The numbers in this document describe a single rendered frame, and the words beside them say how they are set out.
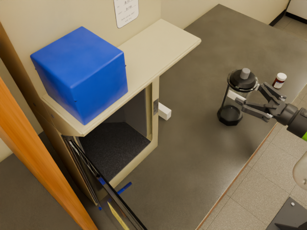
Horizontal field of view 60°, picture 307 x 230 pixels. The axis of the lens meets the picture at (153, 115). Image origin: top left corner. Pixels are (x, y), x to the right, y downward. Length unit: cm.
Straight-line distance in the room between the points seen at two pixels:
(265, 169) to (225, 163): 118
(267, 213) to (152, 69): 171
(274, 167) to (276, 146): 20
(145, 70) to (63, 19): 17
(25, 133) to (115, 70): 15
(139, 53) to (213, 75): 83
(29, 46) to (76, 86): 11
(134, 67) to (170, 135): 62
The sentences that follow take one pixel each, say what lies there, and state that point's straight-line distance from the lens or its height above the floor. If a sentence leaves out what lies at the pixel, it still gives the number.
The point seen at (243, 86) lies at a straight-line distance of 99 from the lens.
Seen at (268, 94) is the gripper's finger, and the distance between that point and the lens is 105.
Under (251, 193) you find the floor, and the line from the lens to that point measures 210.
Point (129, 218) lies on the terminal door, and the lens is 49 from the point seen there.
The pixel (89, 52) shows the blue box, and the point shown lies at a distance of 41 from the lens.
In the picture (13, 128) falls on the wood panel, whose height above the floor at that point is 158.
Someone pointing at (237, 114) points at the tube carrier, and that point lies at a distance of 110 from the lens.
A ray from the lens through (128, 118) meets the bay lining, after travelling 100.
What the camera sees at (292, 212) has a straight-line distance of 214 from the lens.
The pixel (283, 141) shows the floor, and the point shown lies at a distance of 242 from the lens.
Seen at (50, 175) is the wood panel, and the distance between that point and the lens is 49.
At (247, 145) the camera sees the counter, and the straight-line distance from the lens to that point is 113.
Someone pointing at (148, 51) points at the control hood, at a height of 151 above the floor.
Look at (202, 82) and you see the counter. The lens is 130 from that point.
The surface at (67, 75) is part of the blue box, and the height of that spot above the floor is 160.
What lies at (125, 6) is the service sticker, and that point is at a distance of 54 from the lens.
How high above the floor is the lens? 186
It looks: 53 degrees down
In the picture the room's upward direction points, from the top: straight up
